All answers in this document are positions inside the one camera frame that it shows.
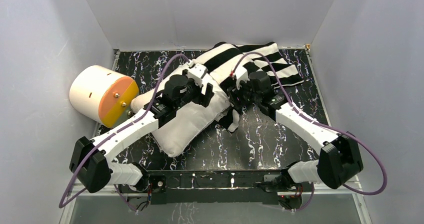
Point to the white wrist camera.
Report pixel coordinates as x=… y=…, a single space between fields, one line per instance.
x=240 y=70
x=197 y=71

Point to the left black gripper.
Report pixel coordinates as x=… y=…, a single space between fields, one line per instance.
x=204 y=91

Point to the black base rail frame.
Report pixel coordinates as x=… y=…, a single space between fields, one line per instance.
x=225 y=186

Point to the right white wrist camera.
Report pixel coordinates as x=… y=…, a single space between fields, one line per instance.
x=240 y=70

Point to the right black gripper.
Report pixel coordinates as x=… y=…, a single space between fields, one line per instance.
x=234 y=94

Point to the white pillow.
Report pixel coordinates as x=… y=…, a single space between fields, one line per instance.
x=190 y=120

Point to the black white striped pillowcase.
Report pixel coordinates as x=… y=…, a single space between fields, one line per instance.
x=225 y=57

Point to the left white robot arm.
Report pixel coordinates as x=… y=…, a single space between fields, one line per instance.
x=92 y=159

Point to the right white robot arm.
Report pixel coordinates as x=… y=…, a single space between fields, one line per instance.
x=339 y=158

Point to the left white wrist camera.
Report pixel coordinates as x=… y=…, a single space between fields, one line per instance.
x=197 y=71

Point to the white orange cylinder roll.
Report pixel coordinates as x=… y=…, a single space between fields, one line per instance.
x=103 y=95

